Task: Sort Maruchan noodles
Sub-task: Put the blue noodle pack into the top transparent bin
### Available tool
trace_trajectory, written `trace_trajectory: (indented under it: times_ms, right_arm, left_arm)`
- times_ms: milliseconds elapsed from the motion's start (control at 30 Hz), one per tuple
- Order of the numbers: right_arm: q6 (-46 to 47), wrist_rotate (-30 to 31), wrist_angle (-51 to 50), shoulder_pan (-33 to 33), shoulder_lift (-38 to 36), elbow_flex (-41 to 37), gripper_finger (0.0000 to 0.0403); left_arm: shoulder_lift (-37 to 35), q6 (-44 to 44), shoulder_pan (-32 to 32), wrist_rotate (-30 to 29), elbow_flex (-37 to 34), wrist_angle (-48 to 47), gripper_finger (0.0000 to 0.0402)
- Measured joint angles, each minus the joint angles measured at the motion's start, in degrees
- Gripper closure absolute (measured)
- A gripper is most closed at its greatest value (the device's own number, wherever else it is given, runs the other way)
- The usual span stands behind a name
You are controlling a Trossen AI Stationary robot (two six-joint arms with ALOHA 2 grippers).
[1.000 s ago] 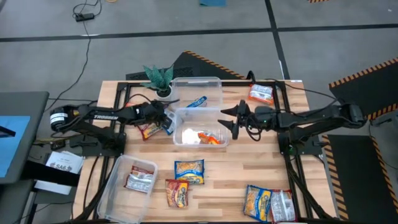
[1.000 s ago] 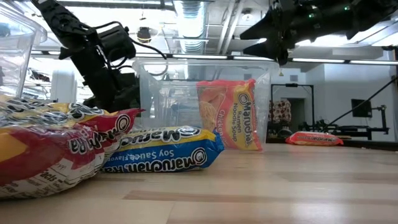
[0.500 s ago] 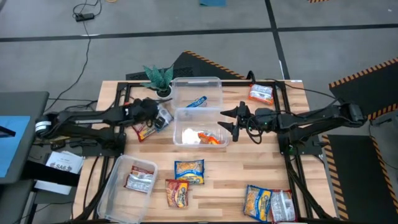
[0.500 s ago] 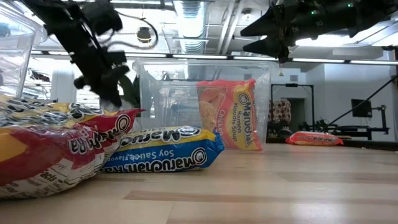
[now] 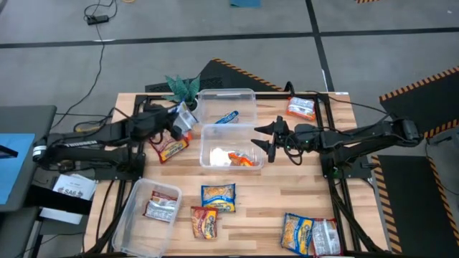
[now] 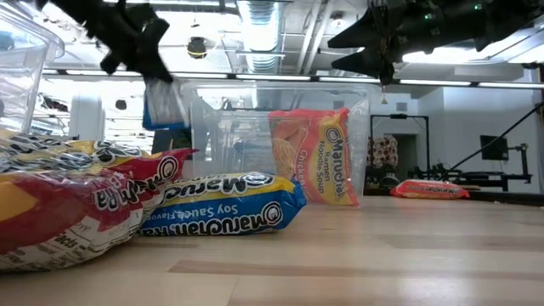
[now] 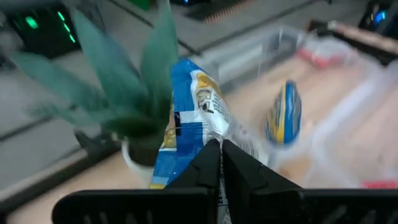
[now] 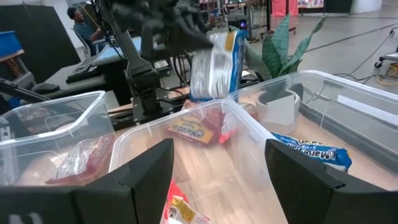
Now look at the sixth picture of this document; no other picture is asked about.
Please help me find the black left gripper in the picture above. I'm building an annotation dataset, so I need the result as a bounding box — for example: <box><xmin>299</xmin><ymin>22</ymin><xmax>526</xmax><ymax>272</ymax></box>
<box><xmin>87</xmin><ymin>3</ymin><xmax>174</xmax><ymax>82</ymax></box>

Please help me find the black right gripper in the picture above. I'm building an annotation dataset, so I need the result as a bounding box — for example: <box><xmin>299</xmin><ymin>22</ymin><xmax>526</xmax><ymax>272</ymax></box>
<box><xmin>326</xmin><ymin>0</ymin><xmax>451</xmax><ymax>84</ymax></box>

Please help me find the blue soy sauce ramen pack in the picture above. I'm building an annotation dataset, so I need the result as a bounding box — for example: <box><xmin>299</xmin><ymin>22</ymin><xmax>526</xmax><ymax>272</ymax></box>
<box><xmin>142</xmin><ymin>77</ymin><xmax>192</xmax><ymax>132</ymax></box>
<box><xmin>138</xmin><ymin>171</ymin><xmax>308</xmax><ymax>238</ymax></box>

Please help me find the orange chicken ramen pack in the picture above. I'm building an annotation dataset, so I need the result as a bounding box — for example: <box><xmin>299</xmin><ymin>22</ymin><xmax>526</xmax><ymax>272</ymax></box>
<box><xmin>389</xmin><ymin>178</ymin><xmax>471</xmax><ymax>201</ymax></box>
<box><xmin>267</xmin><ymin>107</ymin><xmax>361</xmax><ymax>208</ymax></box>

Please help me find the round ceiling sensor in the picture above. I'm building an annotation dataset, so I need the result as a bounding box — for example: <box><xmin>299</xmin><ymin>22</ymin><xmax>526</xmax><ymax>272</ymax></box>
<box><xmin>329</xmin><ymin>12</ymin><xmax>348</xmax><ymax>30</ymax></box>

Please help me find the clear plastic bin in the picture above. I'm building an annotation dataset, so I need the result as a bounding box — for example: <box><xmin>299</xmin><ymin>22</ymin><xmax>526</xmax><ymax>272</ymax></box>
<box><xmin>181</xmin><ymin>79</ymin><xmax>381</xmax><ymax>209</ymax></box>
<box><xmin>209</xmin><ymin>110</ymin><xmax>277</xmax><ymax>201</ymax></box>
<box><xmin>0</xmin><ymin>0</ymin><xmax>65</xmax><ymax>133</ymax></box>

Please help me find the black beam with light strips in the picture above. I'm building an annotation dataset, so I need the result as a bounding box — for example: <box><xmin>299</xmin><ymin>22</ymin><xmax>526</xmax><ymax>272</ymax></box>
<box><xmin>42</xmin><ymin>69</ymin><xmax>544</xmax><ymax>90</ymax></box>

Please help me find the bright ceiling light panel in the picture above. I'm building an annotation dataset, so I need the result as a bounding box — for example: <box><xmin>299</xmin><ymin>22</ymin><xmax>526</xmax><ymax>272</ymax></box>
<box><xmin>401</xmin><ymin>42</ymin><xmax>544</xmax><ymax>67</ymax></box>

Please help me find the floral patterned cloth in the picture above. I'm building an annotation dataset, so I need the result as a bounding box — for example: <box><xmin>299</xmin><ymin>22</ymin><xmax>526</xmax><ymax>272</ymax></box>
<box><xmin>367</xmin><ymin>135</ymin><xmax>400</xmax><ymax>170</ymax></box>

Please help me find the black monitor on stand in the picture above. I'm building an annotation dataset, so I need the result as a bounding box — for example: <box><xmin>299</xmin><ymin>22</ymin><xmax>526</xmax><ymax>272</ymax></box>
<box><xmin>479</xmin><ymin>134</ymin><xmax>532</xmax><ymax>192</ymax></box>

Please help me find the thin black diagonal rod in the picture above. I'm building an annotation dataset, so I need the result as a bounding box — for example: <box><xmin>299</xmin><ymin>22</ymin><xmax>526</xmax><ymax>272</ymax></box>
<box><xmin>439</xmin><ymin>100</ymin><xmax>544</xmax><ymax>182</ymax></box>

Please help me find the black overhead camera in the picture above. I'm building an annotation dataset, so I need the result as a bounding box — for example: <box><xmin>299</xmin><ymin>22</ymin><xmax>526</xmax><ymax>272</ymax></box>
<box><xmin>186</xmin><ymin>36</ymin><xmax>209</xmax><ymax>60</ymax></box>

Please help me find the black rack frame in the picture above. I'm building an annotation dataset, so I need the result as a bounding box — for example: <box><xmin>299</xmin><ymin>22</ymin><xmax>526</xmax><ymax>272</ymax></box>
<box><xmin>369</xmin><ymin>112</ymin><xmax>430</xmax><ymax>171</ymax></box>

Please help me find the silver ceiling duct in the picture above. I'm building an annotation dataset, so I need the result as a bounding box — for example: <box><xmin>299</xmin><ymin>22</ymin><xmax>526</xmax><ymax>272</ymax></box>
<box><xmin>235</xmin><ymin>0</ymin><xmax>284</xmax><ymax>74</ymax></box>

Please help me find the black metal table frame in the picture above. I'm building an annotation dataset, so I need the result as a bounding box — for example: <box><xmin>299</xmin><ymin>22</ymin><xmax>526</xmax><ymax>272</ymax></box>
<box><xmin>363</xmin><ymin>188</ymin><xmax>544</xmax><ymax>208</ymax></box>

